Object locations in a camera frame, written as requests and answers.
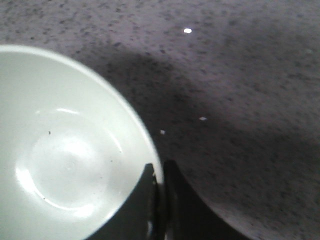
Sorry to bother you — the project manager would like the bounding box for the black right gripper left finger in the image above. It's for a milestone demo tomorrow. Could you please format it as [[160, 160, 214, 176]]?
[[89, 163, 159, 240]]

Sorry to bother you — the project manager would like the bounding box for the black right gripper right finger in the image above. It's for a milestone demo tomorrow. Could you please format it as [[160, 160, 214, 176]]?
[[163, 160, 247, 240]]

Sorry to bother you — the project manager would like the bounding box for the light green bowl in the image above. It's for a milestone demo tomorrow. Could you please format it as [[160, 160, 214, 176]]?
[[0, 45, 164, 240]]

